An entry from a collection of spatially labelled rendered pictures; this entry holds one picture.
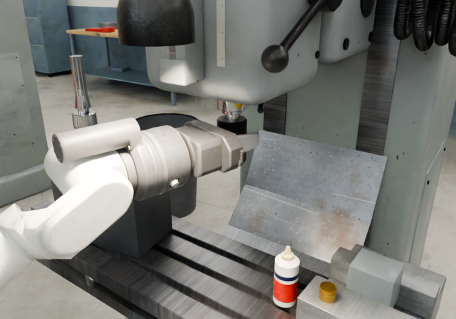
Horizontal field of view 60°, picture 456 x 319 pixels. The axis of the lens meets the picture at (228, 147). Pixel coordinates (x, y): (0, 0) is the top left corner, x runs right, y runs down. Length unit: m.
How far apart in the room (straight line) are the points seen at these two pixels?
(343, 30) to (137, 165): 0.36
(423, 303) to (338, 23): 0.41
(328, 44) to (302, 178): 0.43
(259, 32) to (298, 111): 0.53
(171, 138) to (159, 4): 0.21
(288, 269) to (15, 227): 0.40
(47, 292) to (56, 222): 1.93
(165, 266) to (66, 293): 1.55
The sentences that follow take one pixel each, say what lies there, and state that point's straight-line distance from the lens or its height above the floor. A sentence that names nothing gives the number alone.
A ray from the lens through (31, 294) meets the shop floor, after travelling 2.40.
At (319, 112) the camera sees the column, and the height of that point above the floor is 1.18.
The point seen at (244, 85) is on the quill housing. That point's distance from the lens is 0.48.
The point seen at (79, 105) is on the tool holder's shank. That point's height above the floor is 1.24.
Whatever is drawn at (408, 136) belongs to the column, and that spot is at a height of 1.16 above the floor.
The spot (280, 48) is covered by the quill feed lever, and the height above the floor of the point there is 1.39.
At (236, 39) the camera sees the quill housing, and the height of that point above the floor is 1.39.
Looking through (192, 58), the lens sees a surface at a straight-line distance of 0.49.
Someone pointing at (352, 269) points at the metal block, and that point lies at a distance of 0.59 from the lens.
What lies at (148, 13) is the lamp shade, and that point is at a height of 1.43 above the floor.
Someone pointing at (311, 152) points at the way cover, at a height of 1.09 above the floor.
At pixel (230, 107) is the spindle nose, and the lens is 0.58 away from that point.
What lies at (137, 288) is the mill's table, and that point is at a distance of 0.77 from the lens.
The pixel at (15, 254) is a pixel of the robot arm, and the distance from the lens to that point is 0.49.
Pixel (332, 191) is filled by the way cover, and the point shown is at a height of 1.02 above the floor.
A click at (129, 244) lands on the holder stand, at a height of 0.98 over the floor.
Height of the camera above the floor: 1.45
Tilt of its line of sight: 21 degrees down
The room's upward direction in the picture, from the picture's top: straight up
